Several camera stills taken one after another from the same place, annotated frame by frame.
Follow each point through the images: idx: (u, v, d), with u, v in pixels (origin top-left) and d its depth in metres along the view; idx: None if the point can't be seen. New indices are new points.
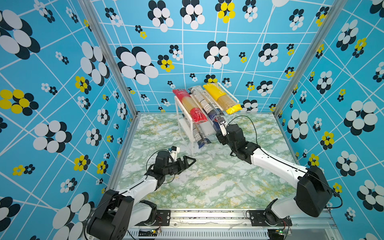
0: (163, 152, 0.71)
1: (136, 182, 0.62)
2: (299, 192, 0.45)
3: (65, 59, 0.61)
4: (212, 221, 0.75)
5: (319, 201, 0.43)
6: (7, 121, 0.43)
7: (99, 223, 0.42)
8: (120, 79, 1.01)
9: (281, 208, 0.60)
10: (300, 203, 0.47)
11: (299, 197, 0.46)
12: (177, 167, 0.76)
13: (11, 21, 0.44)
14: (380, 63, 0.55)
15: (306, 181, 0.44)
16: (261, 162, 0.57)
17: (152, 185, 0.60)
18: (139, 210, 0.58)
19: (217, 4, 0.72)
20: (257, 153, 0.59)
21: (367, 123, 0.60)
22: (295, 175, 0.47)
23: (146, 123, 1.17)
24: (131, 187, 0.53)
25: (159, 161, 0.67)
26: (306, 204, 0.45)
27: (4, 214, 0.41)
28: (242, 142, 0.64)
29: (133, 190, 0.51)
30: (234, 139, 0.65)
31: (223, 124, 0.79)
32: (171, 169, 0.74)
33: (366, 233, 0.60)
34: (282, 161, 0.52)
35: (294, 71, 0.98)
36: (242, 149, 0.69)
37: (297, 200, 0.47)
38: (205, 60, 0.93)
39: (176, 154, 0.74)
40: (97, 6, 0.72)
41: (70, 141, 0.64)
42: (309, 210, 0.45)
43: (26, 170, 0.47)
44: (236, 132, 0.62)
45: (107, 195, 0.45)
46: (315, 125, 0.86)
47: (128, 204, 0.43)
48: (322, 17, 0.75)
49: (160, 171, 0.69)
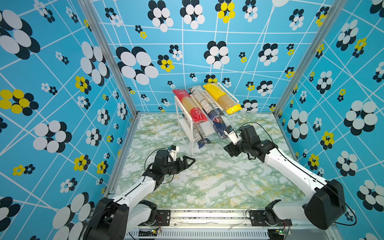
0: (162, 151, 0.70)
1: (132, 186, 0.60)
2: (311, 203, 0.43)
3: (65, 59, 0.61)
4: (212, 221, 0.75)
5: (332, 216, 0.41)
6: (7, 122, 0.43)
7: (95, 232, 0.42)
8: (120, 79, 1.01)
9: (283, 210, 0.60)
10: (308, 212, 0.46)
11: (309, 207, 0.45)
12: (176, 166, 0.75)
13: (11, 21, 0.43)
14: (380, 63, 0.55)
15: (323, 194, 0.41)
16: (275, 163, 0.54)
17: (151, 187, 0.59)
18: (140, 212, 0.59)
19: (217, 4, 0.72)
20: (273, 153, 0.55)
21: (367, 123, 0.60)
22: (312, 185, 0.44)
23: (146, 123, 1.17)
24: (126, 193, 0.50)
25: (158, 159, 0.65)
26: (314, 215, 0.44)
27: (4, 214, 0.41)
28: (257, 140, 0.63)
29: (129, 196, 0.49)
30: (246, 137, 0.65)
31: (232, 131, 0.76)
32: (170, 169, 0.73)
33: (366, 233, 0.60)
34: (301, 169, 0.48)
35: (294, 71, 0.98)
36: (256, 146, 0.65)
37: (305, 209, 0.48)
38: (205, 60, 0.93)
39: (175, 154, 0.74)
40: (97, 6, 0.72)
41: (70, 141, 0.64)
42: (316, 222, 0.44)
43: (26, 170, 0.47)
44: (248, 129, 0.62)
45: (100, 204, 0.43)
46: (315, 125, 0.86)
47: (123, 213, 0.42)
48: (322, 17, 0.75)
49: (159, 171, 0.68)
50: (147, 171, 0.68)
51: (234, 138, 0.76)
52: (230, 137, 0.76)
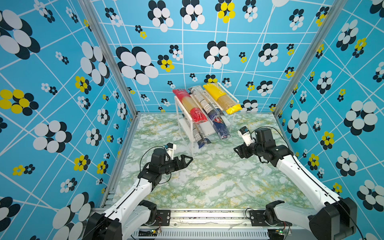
0: (159, 149, 0.67)
1: (125, 195, 0.51)
2: (318, 216, 0.42)
3: (65, 59, 0.61)
4: (212, 221, 0.75)
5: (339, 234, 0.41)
6: (7, 122, 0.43)
7: None
8: (120, 79, 1.01)
9: (286, 213, 0.59)
10: (313, 225, 0.44)
11: (315, 220, 0.43)
12: (172, 165, 0.72)
13: (11, 21, 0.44)
14: (380, 63, 0.55)
15: (332, 210, 0.39)
16: (288, 170, 0.52)
17: (146, 190, 0.56)
18: (139, 216, 0.59)
19: (217, 4, 0.72)
20: (287, 160, 0.54)
21: (367, 123, 0.60)
22: (322, 199, 0.42)
23: (146, 123, 1.17)
24: (119, 203, 0.48)
25: (155, 158, 0.63)
26: (319, 229, 0.43)
27: (4, 214, 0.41)
28: (272, 143, 0.62)
29: (122, 208, 0.46)
30: (260, 139, 0.64)
31: (247, 131, 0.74)
32: (167, 168, 0.70)
33: (366, 233, 0.60)
34: (315, 181, 0.46)
35: (294, 71, 0.98)
36: (270, 149, 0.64)
37: (310, 221, 0.45)
38: (205, 60, 0.93)
39: (172, 152, 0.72)
40: (97, 6, 0.72)
41: (70, 141, 0.64)
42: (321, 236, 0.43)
43: (26, 170, 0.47)
44: (264, 131, 0.61)
45: (91, 221, 0.41)
46: (315, 125, 0.86)
47: (115, 229, 0.40)
48: (322, 17, 0.75)
49: (156, 170, 0.65)
50: (142, 172, 0.62)
51: (247, 139, 0.75)
52: (244, 138, 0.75)
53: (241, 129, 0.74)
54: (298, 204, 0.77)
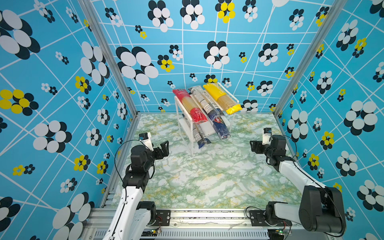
0: (137, 149, 0.58)
1: (116, 214, 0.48)
2: (304, 200, 0.45)
3: (65, 59, 0.61)
4: (212, 221, 0.75)
5: (325, 224, 0.42)
6: (7, 122, 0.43)
7: None
8: (121, 79, 1.01)
9: (284, 208, 0.60)
10: (301, 211, 0.47)
11: (302, 205, 0.46)
12: (151, 158, 0.66)
13: (11, 21, 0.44)
14: (380, 63, 0.55)
15: (315, 190, 0.44)
16: (287, 170, 0.59)
17: (138, 198, 0.53)
18: (141, 222, 0.58)
19: (217, 4, 0.72)
20: (286, 162, 0.62)
21: (367, 123, 0.60)
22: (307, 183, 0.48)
23: (146, 123, 1.17)
24: (114, 227, 0.43)
25: (136, 159, 0.55)
26: (306, 216, 0.44)
27: (4, 214, 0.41)
28: (281, 151, 0.69)
29: (119, 230, 0.43)
30: (274, 145, 0.71)
31: (269, 133, 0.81)
32: (151, 162, 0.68)
33: (366, 233, 0.60)
34: (307, 174, 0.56)
35: (294, 71, 0.98)
36: (276, 156, 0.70)
37: (300, 210, 0.47)
38: (205, 60, 0.93)
39: (148, 142, 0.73)
40: (97, 6, 0.72)
41: (70, 141, 0.64)
42: (308, 223, 0.43)
43: (26, 170, 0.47)
44: (279, 140, 0.67)
45: None
46: (315, 125, 0.86)
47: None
48: (322, 17, 0.75)
49: (141, 170, 0.59)
50: (127, 178, 0.56)
51: (266, 140, 0.81)
52: (263, 138, 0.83)
53: (265, 128, 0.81)
54: (298, 204, 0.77)
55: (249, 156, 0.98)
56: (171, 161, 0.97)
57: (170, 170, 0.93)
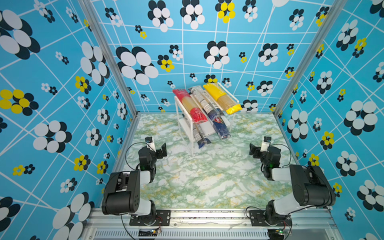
0: (144, 150, 0.73)
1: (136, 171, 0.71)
2: (294, 176, 0.51)
3: (65, 59, 0.61)
4: (212, 221, 0.75)
5: (319, 198, 0.45)
6: (7, 122, 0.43)
7: (112, 199, 0.45)
8: (121, 79, 1.01)
9: (284, 199, 0.60)
10: (294, 189, 0.50)
11: (294, 183, 0.51)
12: (154, 155, 0.81)
13: (11, 21, 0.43)
14: (380, 63, 0.55)
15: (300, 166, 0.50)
16: (278, 173, 0.66)
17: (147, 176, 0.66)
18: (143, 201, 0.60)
19: (217, 4, 0.72)
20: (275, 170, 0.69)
21: (367, 123, 0.60)
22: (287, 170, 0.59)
23: (146, 123, 1.17)
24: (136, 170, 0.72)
25: (143, 159, 0.69)
26: (299, 191, 0.48)
27: (4, 214, 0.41)
28: (274, 163, 0.73)
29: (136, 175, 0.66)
30: (268, 157, 0.76)
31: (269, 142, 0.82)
32: (155, 161, 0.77)
33: (366, 233, 0.60)
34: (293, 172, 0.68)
35: (294, 71, 0.98)
36: (269, 169, 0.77)
37: (294, 188, 0.51)
38: (205, 60, 0.93)
39: (152, 144, 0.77)
40: (97, 6, 0.72)
41: (70, 141, 0.64)
42: (301, 197, 0.47)
43: (26, 170, 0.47)
44: (274, 154, 0.72)
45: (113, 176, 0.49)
46: (315, 125, 0.86)
47: (136, 174, 0.50)
48: (322, 17, 0.75)
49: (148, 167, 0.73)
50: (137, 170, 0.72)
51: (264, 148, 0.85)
52: (262, 145, 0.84)
53: (264, 137, 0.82)
54: None
55: (249, 156, 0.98)
56: (171, 161, 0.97)
57: (170, 170, 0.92)
